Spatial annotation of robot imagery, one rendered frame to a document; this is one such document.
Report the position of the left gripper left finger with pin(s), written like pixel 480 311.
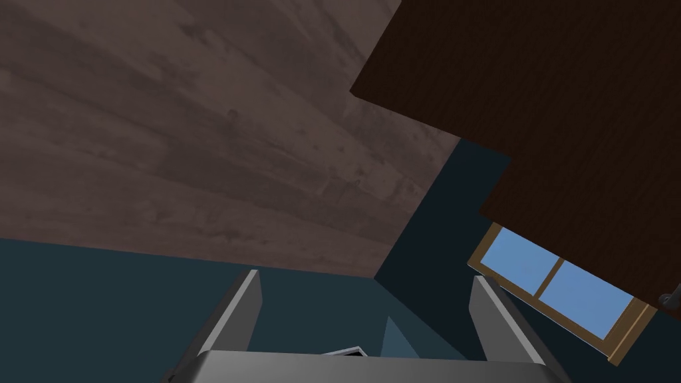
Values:
pixel 238 315

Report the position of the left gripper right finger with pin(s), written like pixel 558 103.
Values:
pixel 501 325

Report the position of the dark grey cupboard knob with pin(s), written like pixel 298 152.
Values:
pixel 670 298

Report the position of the dark brown wooden cupboard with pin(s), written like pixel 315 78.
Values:
pixel 542 106

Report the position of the window with wooden frame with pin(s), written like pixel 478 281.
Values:
pixel 564 290

